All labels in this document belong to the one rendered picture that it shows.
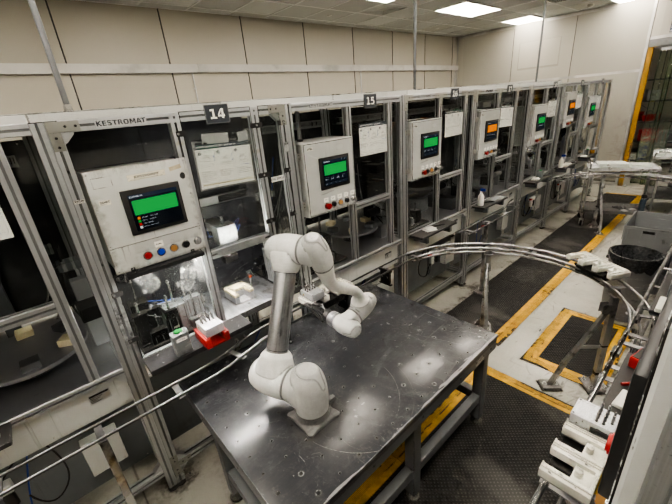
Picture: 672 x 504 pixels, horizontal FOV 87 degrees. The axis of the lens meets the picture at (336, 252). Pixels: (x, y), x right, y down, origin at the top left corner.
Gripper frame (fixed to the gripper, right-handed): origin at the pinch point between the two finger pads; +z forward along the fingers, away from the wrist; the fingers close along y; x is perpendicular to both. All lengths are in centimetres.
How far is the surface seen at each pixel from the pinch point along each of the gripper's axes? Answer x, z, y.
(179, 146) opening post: 47, 21, 100
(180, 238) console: 58, 20, 58
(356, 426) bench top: 32, -70, -20
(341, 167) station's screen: -51, 17, 74
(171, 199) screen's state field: 58, 17, 78
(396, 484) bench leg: 17, -80, -63
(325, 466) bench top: 54, -74, -20
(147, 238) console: 72, 20, 62
